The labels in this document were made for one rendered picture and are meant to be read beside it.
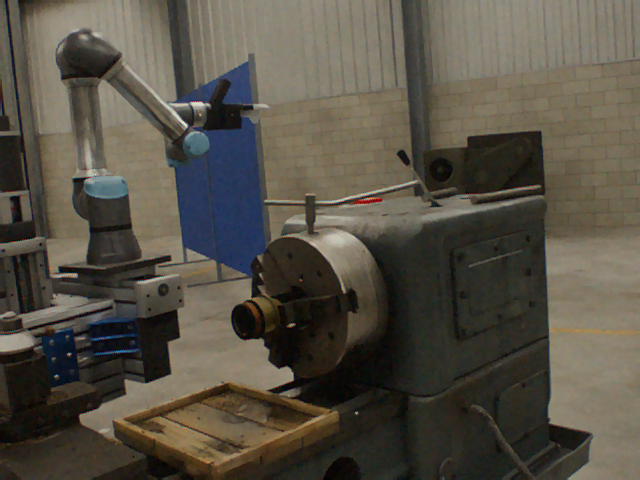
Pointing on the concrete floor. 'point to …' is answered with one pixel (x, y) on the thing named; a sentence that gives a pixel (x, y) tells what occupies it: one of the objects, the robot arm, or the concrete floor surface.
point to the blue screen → (225, 186)
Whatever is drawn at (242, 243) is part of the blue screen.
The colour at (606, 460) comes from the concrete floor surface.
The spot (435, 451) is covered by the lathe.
